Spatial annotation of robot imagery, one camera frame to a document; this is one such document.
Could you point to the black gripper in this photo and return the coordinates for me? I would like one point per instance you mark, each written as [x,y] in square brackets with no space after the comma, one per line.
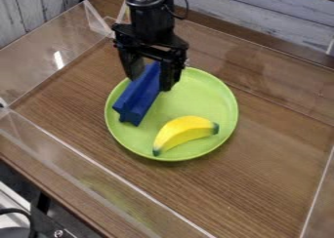
[147,37]

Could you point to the blue star-shaped block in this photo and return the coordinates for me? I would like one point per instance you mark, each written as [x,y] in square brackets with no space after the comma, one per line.
[138,95]

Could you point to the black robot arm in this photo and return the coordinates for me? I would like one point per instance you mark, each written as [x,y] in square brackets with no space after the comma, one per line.
[148,38]

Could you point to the green round plate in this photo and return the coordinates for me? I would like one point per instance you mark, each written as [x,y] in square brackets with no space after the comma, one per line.
[201,96]

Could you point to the yellow toy banana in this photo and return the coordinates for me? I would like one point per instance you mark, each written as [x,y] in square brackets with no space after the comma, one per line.
[180,130]

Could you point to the clear acrylic corner bracket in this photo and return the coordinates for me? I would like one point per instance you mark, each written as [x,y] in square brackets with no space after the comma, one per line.
[101,24]

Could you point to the black metal bracket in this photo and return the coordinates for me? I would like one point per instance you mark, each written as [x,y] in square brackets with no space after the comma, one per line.
[53,221]

